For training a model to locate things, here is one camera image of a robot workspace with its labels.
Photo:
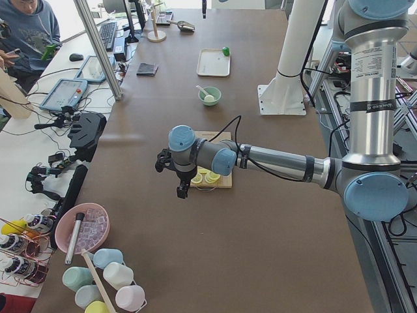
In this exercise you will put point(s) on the black long bar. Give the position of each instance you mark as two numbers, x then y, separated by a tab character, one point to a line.
69	200

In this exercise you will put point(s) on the wooden stick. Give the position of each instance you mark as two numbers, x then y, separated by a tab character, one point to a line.
98	281

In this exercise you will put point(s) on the teach pendant tablet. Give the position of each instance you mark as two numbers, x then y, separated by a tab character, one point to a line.
66	92
91	71

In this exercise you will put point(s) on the pink bowl with ice cubes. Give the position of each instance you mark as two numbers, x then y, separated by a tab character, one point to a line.
93	231

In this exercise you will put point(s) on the green lime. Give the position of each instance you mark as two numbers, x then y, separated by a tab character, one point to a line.
226	51

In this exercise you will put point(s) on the black computer mouse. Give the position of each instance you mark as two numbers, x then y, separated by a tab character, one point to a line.
75	57

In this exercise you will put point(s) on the bamboo cutting board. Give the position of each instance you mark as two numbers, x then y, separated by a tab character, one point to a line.
224	181

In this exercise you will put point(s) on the black keyboard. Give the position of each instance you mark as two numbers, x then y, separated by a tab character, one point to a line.
107	34

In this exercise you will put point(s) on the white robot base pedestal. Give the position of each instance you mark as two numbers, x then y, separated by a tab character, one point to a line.
284	94

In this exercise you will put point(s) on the aluminium frame rail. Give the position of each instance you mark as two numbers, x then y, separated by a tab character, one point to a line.
387	250

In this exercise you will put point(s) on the black plastic device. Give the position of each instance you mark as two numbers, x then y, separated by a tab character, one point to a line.
87	128

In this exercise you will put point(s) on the light blue plastic cup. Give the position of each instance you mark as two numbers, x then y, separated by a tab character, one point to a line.
105	256

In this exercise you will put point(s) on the wooden mug stand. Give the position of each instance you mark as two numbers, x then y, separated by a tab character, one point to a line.
155	35

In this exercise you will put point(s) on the cream rabbit serving tray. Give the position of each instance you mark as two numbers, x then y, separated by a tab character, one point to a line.
213	63

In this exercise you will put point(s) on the copper wire bottle rack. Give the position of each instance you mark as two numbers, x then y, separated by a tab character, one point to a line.
25	254

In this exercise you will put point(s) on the front teach pendant tablet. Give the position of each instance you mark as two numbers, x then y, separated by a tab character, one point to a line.
66	92

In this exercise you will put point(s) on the stacked lemon slices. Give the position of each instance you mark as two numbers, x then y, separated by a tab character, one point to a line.
211	177

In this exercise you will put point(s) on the dark small tray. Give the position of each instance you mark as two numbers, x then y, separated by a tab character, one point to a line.
163	18

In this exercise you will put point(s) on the mint green bowl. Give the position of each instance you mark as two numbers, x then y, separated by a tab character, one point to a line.
214	91

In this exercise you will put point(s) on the aluminium frame post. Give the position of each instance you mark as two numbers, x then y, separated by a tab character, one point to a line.
98	47

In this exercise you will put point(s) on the pale blue plastic cup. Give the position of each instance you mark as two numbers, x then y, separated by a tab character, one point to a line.
86	295

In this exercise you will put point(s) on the single lemon slice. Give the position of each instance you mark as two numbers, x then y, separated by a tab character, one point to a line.
197	179

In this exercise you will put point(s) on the mint green plastic cup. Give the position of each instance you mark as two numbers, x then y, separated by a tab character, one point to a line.
76	277

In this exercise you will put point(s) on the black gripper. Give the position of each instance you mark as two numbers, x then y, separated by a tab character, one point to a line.
183	178

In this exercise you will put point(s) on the white ceramic soup spoon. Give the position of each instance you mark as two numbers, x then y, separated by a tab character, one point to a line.
202	90

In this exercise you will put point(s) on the metal cylinder tool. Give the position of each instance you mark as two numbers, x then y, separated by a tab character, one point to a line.
74	238

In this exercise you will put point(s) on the white plastic cup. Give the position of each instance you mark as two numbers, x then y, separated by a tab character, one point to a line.
118	275

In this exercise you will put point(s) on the yellow plastic cup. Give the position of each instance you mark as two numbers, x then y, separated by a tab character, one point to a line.
96	307

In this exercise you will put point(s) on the grey folded cloth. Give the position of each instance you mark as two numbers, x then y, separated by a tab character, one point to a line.
147	69

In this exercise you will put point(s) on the person in blue hoodie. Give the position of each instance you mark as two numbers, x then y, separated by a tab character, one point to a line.
34	27

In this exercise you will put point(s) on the pink plastic cup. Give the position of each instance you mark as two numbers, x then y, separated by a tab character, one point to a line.
130	298

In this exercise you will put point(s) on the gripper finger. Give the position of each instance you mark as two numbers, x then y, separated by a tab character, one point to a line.
204	8

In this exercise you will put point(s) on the rear teach pendant tablet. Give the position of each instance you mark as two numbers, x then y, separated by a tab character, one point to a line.
91	71

